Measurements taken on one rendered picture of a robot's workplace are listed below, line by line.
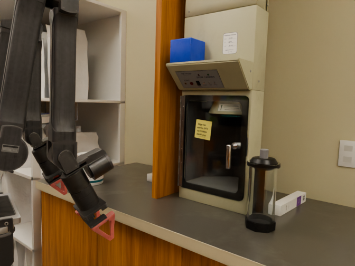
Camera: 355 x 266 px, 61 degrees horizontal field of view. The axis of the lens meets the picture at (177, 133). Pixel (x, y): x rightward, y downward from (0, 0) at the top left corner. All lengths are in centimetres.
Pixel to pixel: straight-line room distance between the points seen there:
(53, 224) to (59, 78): 104
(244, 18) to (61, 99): 73
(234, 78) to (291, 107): 50
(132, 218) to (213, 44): 73
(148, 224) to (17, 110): 58
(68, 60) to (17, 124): 19
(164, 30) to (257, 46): 39
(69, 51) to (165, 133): 66
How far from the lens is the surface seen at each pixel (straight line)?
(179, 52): 119
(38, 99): 119
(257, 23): 118
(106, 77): 235
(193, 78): 119
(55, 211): 164
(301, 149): 153
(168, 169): 135
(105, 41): 239
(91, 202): 82
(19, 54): 76
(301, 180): 155
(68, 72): 77
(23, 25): 77
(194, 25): 131
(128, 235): 123
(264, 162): 101
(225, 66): 108
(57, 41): 78
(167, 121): 131
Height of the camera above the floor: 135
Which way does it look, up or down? 6 degrees down
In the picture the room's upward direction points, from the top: 2 degrees clockwise
